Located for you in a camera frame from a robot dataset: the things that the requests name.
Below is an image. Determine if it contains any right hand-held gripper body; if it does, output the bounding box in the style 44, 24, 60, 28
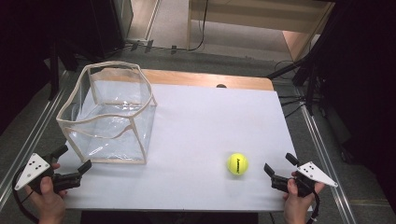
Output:
270, 161, 339, 199

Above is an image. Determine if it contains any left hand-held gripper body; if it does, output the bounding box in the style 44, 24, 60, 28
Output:
13, 152, 82, 194

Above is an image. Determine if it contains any yellow tennis ball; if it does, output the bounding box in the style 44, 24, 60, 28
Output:
226, 152, 249, 176

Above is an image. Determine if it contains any clear plastic box beige trim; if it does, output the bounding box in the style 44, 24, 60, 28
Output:
55, 61, 158, 165

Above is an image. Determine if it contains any person's left hand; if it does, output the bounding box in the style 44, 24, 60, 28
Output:
24, 162, 68, 224

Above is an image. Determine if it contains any person's right hand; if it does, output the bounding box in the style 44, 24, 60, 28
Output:
282, 171, 327, 224

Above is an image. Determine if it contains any white table board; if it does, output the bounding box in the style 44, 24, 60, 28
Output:
57, 83, 313, 213

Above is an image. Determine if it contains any black tripod stand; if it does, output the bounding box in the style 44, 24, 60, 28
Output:
265, 46, 331, 116

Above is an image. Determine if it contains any dark curtain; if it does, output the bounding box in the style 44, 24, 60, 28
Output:
0, 0, 94, 134
311, 0, 396, 206

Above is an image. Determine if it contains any black cabinet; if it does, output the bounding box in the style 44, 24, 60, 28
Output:
90, 0, 134, 60

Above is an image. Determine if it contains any light wooden shelf unit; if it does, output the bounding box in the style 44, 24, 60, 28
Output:
186, 0, 336, 63

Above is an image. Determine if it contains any metal floor rail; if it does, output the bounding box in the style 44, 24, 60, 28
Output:
0, 71, 68, 209
298, 104, 358, 224

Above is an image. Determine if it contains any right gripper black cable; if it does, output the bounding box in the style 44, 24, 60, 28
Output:
306, 189, 321, 224

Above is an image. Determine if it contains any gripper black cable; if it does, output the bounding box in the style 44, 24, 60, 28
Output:
306, 189, 321, 224
11, 169, 40, 224

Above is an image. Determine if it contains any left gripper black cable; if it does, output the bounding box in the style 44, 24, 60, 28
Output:
11, 169, 40, 224

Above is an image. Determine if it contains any black floor cable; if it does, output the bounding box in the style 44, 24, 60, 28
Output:
275, 94, 307, 119

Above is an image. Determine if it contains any black upright post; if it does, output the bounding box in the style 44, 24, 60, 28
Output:
48, 40, 61, 101

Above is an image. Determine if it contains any black hanging cable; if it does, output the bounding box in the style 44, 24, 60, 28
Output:
188, 0, 209, 52

